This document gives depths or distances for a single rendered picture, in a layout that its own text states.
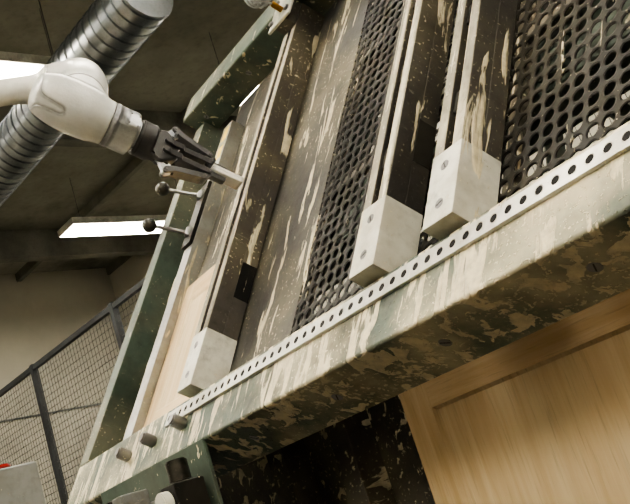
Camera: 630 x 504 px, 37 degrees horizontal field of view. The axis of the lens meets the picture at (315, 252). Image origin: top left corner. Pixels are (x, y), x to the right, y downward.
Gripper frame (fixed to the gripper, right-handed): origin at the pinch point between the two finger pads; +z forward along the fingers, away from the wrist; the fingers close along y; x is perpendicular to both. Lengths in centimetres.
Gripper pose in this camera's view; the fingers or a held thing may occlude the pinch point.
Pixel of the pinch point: (225, 177)
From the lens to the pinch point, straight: 194.8
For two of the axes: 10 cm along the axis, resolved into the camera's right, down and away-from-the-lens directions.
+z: 8.5, 3.8, 3.7
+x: -5.2, 5.0, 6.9
